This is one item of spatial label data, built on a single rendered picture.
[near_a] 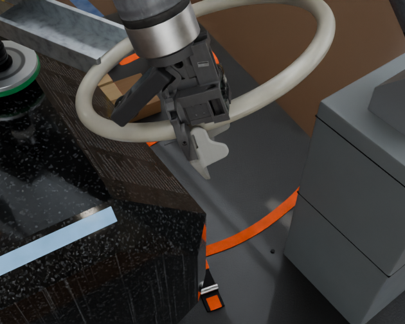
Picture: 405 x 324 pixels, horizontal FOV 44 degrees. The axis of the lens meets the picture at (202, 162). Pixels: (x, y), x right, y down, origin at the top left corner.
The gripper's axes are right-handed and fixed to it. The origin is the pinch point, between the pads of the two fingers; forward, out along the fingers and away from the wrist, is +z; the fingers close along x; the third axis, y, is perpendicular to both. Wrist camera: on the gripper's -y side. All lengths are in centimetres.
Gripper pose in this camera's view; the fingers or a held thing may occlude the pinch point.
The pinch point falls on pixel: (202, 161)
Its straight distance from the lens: 78.2
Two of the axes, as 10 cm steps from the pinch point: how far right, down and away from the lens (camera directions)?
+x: 0.7, -6.3, 7.8
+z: 3.2, 7.5, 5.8
